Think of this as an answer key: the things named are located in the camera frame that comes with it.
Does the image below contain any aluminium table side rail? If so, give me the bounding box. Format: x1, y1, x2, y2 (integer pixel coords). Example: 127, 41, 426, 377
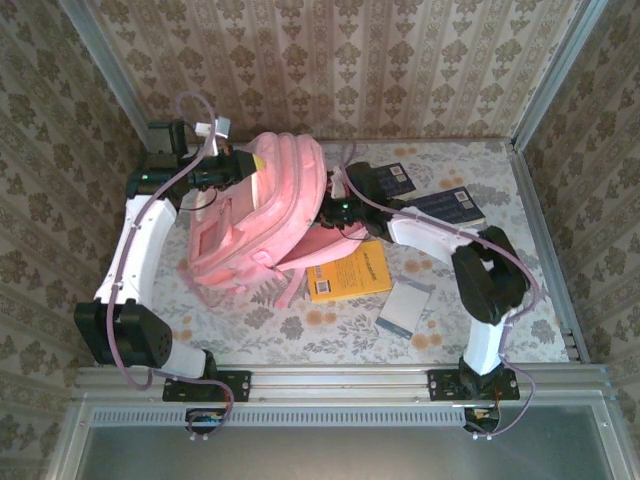
507, 142, 591, 366

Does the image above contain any white notebook with blue edges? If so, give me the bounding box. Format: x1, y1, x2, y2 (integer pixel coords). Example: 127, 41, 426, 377
375, 280, 435, 337

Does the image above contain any grey metal sheet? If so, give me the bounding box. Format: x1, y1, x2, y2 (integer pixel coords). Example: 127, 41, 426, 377
74, 424, 619, 480

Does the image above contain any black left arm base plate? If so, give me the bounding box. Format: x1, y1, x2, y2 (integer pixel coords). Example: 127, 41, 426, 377
162, 369, 251, 404

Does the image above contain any yellow book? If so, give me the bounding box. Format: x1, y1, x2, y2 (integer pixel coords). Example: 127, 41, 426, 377
305, 239, 394, 304

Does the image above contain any aluminium mounting rail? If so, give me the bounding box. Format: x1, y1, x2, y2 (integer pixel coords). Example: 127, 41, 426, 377
72, 363, 614, 404

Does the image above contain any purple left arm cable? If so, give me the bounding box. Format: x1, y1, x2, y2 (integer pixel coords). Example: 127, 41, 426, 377
104, 92, 236, 437

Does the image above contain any aluminium corner post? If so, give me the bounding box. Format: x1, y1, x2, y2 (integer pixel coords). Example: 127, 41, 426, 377
508, 0, 609, 151
57, 0, 151, 145

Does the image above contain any dark blue book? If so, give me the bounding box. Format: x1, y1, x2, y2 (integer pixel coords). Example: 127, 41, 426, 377
407, 186, 487, 230
372, 162, 417, 199

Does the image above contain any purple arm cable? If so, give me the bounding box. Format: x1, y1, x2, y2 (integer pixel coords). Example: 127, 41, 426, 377
104, 92, 236, 437
339, 144, 544, 441

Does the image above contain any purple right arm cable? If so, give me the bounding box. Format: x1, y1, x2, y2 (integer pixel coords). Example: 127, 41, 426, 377
339, 144, 544, 441

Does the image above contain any pink backpack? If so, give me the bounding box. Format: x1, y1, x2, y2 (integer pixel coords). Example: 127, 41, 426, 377
175, 131, 369, 309

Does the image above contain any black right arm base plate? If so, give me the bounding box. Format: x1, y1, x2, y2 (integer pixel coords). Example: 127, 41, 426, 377
428, 368, 521, 404

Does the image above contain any slotted grey cable duct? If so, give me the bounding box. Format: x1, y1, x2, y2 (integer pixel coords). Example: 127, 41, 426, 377
89, 407, 474, 427

